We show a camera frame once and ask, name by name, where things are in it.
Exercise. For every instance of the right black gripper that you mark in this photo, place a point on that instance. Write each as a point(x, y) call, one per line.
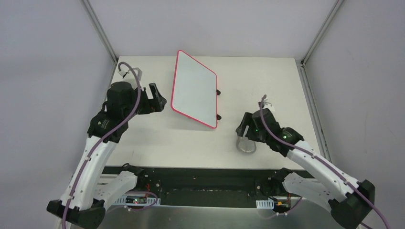
point(245, 127)

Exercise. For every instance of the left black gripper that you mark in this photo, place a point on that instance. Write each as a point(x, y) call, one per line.
point(149, 99)

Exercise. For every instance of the silver mesh sponge eraser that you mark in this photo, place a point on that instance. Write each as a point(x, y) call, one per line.
point(244, 145)

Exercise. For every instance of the red-framed whiteboard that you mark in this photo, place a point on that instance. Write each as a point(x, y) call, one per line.
point(195, 91)

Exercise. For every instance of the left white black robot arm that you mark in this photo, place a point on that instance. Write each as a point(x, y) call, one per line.
point(83, 203)

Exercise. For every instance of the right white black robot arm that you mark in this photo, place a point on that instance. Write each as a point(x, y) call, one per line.
point(348, 200)

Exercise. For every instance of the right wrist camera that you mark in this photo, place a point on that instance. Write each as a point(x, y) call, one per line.
point(266, 104)

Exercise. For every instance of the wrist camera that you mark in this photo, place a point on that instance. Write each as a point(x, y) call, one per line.
point(133, 72)
point(266, 104)

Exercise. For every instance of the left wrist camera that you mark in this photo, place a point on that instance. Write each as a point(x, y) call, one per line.
point(133, 72)

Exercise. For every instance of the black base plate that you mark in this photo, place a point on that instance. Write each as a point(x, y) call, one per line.
point(209, 187)

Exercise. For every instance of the right white cable duct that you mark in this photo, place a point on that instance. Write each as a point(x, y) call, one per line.
point(265, 204)

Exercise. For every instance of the white cable duct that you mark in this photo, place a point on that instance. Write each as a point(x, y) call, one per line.
point(265, 204)
point(137, 201)

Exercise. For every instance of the left white cable duct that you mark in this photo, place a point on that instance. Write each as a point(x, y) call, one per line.
point(137, 201)

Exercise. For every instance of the left corner aluminium post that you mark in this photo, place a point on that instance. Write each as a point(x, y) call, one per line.
point(99, 29)

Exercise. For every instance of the corner aluminium post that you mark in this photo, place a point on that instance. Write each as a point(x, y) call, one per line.
point(322, 31)
point(99, 29)

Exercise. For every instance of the right corner aluminium post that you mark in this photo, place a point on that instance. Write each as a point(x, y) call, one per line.
point(322, 31)

